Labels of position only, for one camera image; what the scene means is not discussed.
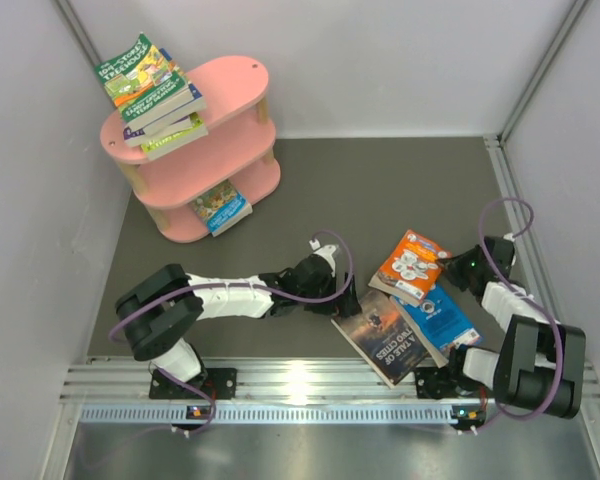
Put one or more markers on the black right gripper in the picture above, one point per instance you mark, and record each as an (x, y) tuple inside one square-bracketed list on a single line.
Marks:
[(452, 270)]

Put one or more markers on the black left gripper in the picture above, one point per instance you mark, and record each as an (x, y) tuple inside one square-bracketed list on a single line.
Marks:
[(344, 306)]

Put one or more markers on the orange paperback book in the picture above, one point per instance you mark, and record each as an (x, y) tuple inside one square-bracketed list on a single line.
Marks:
[(412, 269)]

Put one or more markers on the dark Tale of Two Cities book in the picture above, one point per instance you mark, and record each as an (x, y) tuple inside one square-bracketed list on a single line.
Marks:
[(383, 338)]

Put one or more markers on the blue cartoon paperback book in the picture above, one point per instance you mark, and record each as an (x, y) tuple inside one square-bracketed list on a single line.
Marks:
[(439, 324)]

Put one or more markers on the light blue maze activity book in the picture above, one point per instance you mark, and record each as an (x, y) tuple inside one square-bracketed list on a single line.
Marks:
[(221, 207)]

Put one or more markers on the lime 65-Storey Treehouse book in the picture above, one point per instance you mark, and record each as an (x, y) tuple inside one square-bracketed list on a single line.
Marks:
[(155, 149)]

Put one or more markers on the blue 91-Storey Treehouse book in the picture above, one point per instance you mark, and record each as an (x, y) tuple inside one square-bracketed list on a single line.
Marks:
[(194, 99)]

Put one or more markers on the purple 52-Storey Treehouse book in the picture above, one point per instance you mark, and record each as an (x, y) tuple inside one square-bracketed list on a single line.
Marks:
[(138, 137)]

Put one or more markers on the green 104-Storey Treehouse book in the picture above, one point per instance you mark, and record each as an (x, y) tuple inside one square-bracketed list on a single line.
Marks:
[(142, 84)]

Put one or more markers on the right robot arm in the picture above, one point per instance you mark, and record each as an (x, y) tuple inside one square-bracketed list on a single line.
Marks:
[(540, 364)]

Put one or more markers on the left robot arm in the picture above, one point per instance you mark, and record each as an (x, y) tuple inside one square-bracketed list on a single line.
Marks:
[(156, 314)]

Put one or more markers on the pink three-tier shelf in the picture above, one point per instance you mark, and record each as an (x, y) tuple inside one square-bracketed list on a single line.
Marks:
[(238, 147)]

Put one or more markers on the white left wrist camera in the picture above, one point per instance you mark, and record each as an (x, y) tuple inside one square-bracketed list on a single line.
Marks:
[(328, 252)]

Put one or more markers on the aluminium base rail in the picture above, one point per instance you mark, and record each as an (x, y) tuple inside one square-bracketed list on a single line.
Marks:
[(269, 391)]

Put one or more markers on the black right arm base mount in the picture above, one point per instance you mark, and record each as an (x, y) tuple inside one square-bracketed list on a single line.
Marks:
[(440, 383)]

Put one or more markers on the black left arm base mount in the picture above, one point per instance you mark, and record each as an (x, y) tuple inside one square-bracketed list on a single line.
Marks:
[(220, 384)]

